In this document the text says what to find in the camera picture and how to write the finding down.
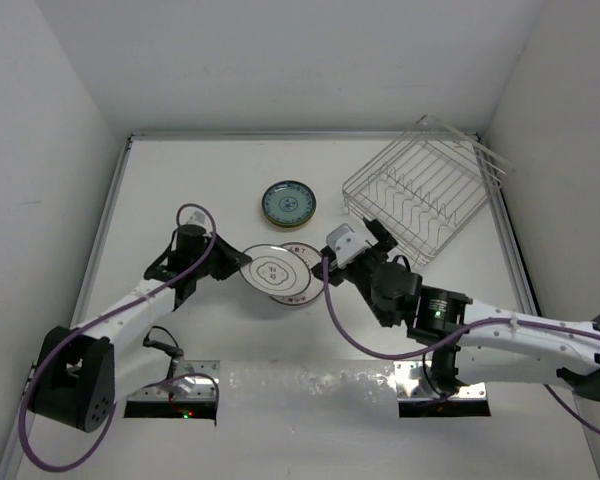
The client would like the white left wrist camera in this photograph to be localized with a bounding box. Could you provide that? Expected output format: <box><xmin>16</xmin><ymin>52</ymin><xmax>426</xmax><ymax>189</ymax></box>
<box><xmin>186</xmin><ymin>210</ymin><xmax>208</xmax><ymax>228</ymax></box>

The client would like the lime green plate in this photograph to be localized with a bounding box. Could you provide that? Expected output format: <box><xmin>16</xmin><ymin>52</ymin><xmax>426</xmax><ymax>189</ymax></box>
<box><xmin>265</xmin><ymin>217</ymin><xmax>311</xmax><ymax>232</ymax></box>

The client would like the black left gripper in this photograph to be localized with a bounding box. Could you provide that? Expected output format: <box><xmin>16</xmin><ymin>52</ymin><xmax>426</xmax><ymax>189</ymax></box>
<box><xmin>191</xmin><ymin>230</ymin><xmax>251</xmax><ymax>280</ymax></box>

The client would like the metal base plate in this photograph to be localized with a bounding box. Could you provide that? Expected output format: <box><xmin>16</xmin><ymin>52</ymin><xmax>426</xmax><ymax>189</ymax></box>
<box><xmin>393</xmin><ymin>360</ymin><xmax>487</xmax><ymax>402</ymax></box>
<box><xmin>137</xmin><ymin>360</ymin><xmax>221</xmax><ymax>402</ymax></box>

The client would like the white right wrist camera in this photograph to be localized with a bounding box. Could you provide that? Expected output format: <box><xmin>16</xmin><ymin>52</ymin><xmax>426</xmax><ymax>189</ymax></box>
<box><xmin>326</xmin><ymin>223</ymin><xmax>372</xmax><ymax>269</ymax></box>

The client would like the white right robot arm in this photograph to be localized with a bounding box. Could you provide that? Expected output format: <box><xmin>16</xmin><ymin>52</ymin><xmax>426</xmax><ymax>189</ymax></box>
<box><xmin>312</xmin><ymin>220</ymin><xmax>600</xmax><ymax>402</ymax></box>

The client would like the white plate green ring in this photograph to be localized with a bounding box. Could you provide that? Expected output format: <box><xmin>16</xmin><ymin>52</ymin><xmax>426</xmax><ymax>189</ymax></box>
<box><xmin>239</xmin><ymin>243</ymin><xmax>312</xmax><ymax>297</ymax></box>

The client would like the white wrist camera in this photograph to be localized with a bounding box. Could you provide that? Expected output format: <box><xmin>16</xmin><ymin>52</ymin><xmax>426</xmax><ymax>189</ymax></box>
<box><xmin>186</xmin><ymin>210</ymin><xmax>208</xmax><ymax>228</ymax></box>
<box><xmin>326</xmin><ymin>223</ymin><xmax>372</xmax><ymax>269</ymax></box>

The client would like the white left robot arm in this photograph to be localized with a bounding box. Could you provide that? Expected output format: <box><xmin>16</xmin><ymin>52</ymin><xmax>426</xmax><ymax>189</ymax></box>
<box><xmin>25</xmin><ymin>225</ymin><xmax>252</xmax><ymax>433</ymax></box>

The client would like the white plate orange sunburst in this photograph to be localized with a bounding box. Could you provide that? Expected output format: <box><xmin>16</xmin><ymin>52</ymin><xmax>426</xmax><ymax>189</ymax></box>
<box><xmin>269</xmin><ymin>241</ymin><xmax>330</xmax><ymax>307</ymax></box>

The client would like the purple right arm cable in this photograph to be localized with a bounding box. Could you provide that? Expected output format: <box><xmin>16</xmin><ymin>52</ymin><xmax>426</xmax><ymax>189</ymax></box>
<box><xmin>322</xmin><ymin>254</ymin><xmax>600</xmax><ymax>444</ymax></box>

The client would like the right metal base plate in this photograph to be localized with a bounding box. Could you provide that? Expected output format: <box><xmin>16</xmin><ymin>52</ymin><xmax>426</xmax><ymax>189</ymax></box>
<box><xmin>393</xmin><ymin>360</ymin><xmax>487</xmax><ymax>402</ymax></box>

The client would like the metal wire dish rack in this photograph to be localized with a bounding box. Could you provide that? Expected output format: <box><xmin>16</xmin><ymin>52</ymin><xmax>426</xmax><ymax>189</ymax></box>
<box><xmin>342</xmin><ymin>115</ymin><xmax>513</xmax><ymax>267</ymax></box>

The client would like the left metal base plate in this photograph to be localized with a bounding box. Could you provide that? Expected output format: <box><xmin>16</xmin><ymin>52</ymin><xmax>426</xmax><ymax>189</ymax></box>
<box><xmin>137</xmin><ymin>360</ymin><xmax>221</xmax><ymax>402</ymax></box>

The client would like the blue floral patterned plate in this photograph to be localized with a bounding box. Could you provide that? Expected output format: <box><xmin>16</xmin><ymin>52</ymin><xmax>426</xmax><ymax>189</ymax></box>
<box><xmin>261</xmin><ymin>180</ymin><xmax>317</xmax><ymax>223</ymax></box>

